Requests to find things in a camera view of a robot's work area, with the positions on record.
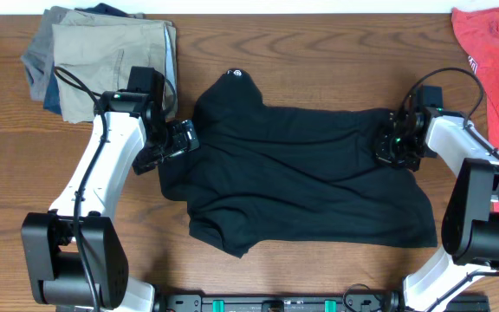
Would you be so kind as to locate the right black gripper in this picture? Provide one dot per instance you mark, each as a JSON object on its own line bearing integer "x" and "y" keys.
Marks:
{"x": 383, "y": 152}

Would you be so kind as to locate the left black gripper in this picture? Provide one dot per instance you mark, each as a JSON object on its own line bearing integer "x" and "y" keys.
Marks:
{"x": 173, "y": 141}

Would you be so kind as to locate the black t-shirt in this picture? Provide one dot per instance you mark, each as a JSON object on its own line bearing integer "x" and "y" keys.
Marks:
{"x": 291, "y": 174}

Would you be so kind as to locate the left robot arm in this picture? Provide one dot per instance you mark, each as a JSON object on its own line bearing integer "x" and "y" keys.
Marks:
{"x": 74, "y": 256}

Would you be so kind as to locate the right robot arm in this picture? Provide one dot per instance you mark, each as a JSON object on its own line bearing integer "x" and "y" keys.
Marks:
{"x": 470, "y": 228}

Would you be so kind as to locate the folded khaki pants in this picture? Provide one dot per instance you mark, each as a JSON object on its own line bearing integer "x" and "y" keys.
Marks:
{"x": 100, "y": 51}

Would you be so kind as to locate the folded grey garment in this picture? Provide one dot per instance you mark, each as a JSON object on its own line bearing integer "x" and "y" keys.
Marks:
{"x": 38, "y": 58}

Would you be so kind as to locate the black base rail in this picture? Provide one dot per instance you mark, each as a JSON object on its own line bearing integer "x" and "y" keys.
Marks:
{"x": 356, "y": 298}

